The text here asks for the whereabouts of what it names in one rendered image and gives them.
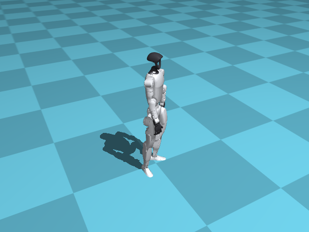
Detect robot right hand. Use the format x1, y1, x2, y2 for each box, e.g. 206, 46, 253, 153
153, 120, 163, 135

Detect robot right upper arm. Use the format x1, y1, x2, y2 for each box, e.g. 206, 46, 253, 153
144, 77, 156, 104

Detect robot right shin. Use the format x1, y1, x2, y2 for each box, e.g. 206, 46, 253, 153
142, 142, 152, 169

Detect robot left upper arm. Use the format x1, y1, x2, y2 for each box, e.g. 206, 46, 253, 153
160, 69, 167, 93

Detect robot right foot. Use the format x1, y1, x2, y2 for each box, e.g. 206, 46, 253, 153
141, 165, 153, 177

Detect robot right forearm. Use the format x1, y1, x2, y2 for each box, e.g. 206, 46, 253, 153
149, 101, 159, 124

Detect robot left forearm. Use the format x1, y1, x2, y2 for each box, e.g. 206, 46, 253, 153
159, 92, 166, 106

